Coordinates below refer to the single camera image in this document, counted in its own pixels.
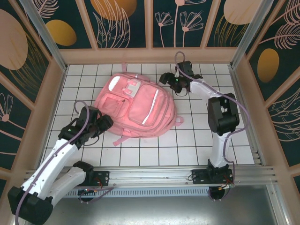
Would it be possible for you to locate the aluminium side rail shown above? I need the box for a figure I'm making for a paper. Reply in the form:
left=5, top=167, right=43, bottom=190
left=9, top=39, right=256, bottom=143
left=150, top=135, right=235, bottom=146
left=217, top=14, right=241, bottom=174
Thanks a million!
left=228, top=64, right=267, bottom=167

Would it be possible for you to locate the aluminium left corner post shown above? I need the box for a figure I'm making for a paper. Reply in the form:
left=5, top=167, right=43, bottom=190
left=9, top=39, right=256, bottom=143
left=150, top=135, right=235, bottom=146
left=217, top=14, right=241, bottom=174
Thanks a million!
left=18, top=0, right=69, bottom=74

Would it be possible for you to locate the aluminium corner post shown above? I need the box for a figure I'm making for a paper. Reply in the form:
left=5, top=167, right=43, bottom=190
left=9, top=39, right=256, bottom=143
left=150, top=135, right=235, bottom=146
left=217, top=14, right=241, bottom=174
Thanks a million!
left=18, top=0, right=69, bottom=74
left=229, top=0, right=275, bottom=69

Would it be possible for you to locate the aluminium front rail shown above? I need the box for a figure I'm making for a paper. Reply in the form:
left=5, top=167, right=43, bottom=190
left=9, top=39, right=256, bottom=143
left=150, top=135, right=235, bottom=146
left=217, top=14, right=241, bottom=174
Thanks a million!
left=22, top=165, right=278, bottom=188

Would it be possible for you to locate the grey metal sheet panel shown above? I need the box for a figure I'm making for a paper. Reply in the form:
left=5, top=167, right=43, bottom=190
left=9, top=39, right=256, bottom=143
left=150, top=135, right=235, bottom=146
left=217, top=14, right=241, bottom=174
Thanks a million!
left=21, top=185, right=289, bottom=225

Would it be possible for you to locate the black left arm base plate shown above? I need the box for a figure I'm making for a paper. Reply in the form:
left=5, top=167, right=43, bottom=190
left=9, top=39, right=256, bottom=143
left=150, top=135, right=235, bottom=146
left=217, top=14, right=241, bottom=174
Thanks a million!
left=90, top=170, right=111, bottom=187

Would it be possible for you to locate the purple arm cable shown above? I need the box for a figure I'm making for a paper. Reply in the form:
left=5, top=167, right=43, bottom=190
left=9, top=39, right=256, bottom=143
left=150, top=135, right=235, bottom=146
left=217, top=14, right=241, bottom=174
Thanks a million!
left=14, top=100, right=91, bottom=225
left=174, top=51, right=249, bottom=202

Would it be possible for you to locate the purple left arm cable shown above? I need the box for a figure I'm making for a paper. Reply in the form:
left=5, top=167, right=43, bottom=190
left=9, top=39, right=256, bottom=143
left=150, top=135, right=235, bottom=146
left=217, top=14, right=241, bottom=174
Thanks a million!
left=14, top=100, right=91, bottom=225

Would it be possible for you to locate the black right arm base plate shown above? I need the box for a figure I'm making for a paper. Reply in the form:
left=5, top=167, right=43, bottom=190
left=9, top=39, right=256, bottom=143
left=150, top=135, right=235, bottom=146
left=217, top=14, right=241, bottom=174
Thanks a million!
left=191, top=168, right=235, bottom=186

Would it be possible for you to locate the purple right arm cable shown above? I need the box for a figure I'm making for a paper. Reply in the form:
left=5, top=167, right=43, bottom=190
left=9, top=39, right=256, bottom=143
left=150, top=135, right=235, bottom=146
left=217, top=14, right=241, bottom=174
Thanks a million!
left=174, top=51, right=249, bottom=202

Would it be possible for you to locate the pink student backpack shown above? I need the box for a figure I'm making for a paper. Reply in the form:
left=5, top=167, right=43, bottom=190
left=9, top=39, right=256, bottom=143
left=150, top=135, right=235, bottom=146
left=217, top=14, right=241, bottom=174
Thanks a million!
left=93, top=62, right=185, bottom=147

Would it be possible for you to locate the aluminium right corner post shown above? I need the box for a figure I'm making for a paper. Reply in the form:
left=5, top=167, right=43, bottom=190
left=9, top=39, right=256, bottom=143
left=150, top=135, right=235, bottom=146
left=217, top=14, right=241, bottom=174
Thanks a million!
left=229, top=0, right=275, bottom=69

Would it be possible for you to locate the grey slotted cable duct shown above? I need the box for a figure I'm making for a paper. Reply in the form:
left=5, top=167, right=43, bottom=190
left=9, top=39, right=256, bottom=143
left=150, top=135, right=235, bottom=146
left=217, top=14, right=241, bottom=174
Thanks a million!
left=63, top=188, right=211, bottom=197

